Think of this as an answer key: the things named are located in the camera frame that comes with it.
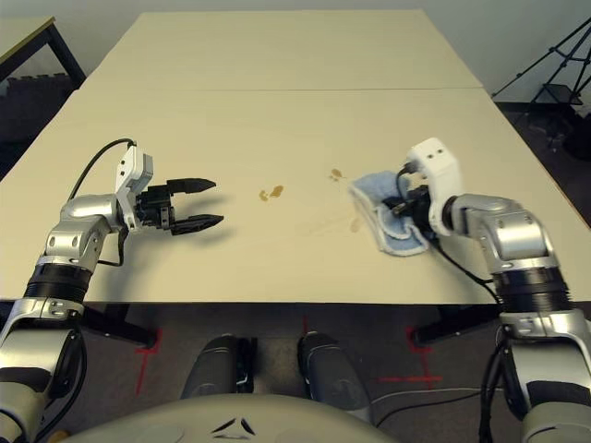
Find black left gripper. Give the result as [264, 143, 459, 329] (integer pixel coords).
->
[135, 176, 225, 237]

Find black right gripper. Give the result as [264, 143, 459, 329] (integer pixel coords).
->
[386, 159, 439, 241]

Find light blue terry rag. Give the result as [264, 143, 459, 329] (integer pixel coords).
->
[348, 169, 436, 257]

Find black table leg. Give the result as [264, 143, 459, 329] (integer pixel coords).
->
[81, 304, 161, 348]
[412, 304, 504, 348]

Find dark grey robot left leg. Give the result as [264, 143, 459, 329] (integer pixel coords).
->
[179, 334, 259, 401]

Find dark grey robot leg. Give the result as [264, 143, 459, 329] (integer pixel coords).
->
[179, 334, 259, 401]
[296, 330, 373, 424]

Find black foam floor mat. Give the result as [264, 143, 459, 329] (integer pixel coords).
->
[0, 71, 87, 176]

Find dark grey robot right leg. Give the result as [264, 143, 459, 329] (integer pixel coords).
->
[296, 330, 373, 424]

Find black tripod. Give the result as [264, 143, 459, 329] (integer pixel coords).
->
[491, 16, 591, 110]

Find grey robot torso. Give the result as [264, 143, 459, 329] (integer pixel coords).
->
[68, 396, 394, 443]

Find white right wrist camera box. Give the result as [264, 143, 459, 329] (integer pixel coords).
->
[404, 137, 463, 233]

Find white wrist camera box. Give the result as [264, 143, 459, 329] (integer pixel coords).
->
[114, 146, 156, 230]
[404, 137, 463, 233]

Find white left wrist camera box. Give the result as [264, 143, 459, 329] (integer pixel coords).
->
[114, 146, 156, 230]

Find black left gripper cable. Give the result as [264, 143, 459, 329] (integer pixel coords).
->
[98, 228, 129, 268]

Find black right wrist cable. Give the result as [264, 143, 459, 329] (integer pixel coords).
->
[430, 240, 503, 305]

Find black left camera cable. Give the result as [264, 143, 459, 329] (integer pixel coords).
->
[66, 138, 138, 202]

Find black left elbow cable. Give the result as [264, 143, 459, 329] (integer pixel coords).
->
[45, 329, 89, 416]

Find black elbow cable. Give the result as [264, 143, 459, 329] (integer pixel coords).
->
[45, 329, 89, 416]
[478, 340, 514, 443]

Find thin white floor cable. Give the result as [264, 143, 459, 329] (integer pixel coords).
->
[371, 386, 484, 426]

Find black right elbow cable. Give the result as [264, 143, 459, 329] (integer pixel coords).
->
[478, 340, 514, 443]

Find beige side table black frame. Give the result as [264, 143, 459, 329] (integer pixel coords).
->
[0, 17, 88, 89]

